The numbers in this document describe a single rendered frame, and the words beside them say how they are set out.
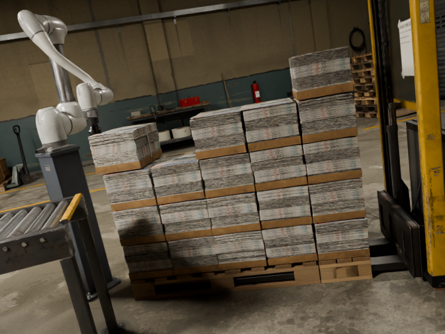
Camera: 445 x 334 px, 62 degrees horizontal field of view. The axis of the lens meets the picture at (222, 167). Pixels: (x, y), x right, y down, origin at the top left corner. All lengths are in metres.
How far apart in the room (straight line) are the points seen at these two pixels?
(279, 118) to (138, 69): 7.01
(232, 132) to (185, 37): 7.06
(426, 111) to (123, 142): 1.56
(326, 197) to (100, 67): 7.31
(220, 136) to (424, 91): 1.01
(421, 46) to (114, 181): 1.72
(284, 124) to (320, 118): 0.19
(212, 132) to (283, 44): 7.69
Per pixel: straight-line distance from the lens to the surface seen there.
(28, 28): 2.64
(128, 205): 2.30
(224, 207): 2.15
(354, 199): 2.17
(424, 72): 1.95
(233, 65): 9.17
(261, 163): 2.07
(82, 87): 2.43
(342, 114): 2.05
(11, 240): 1.61
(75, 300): 1.67
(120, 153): 2.23
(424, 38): 1.95
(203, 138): 2.08
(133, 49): 8.89
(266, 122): 2.03
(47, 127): 2.56
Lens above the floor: 1.22
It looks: 12 degrees down
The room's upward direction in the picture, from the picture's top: 10 degrees counter-clockwise
